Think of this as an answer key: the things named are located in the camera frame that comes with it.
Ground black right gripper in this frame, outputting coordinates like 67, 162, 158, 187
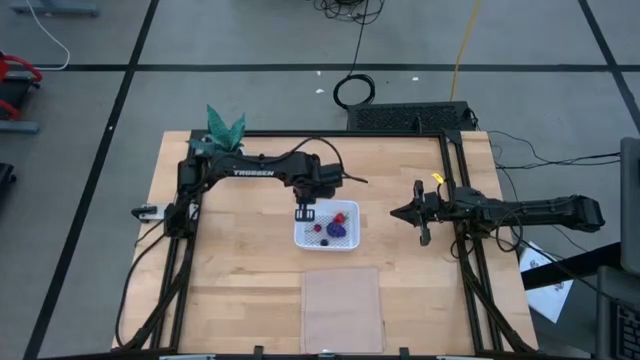
389, 179, 452, 247

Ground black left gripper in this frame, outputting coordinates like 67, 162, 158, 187
293, 160, 346, 224

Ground white perforated plastic basket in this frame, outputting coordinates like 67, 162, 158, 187
292, 198, 362, 252

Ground black perforated equipment case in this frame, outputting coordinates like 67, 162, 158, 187
346, 101, 476, 134

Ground artificial plant in white pot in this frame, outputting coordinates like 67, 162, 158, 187
188, 104, 247, 157

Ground translucent pinkish container lid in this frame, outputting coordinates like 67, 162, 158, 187
301, 267, 386, 355

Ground white paper sheet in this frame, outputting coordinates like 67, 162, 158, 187
518, 241, 575, 325

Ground black beam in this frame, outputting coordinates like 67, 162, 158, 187
521, 242, 622, 292

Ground grey cabinet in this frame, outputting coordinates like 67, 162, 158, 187
619, 137, 640, 276

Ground dark grey equipment case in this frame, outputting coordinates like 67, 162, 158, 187
594, 266, 640, 360

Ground grey metal floor foot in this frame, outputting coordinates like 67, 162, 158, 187
13, 0, 100, 18

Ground red and black cart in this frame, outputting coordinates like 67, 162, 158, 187
0, 49, 44, 134

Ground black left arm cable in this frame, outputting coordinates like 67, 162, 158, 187
267, 136, 370, 184

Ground black aluminium table frame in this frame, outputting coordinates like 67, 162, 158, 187
113, 128, 539, 360

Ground coiled black floor cable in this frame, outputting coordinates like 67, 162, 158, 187
332, 14, 377, 111

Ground yellow floor cable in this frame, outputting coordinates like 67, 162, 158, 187
448, 0, 484, 103

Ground tangled black cables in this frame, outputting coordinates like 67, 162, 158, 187
313, 0, 387, 26

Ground black arm base cable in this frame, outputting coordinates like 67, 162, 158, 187
114, 232, 169, 350

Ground white floor cable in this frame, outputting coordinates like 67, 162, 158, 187
24, 0, 71, 71

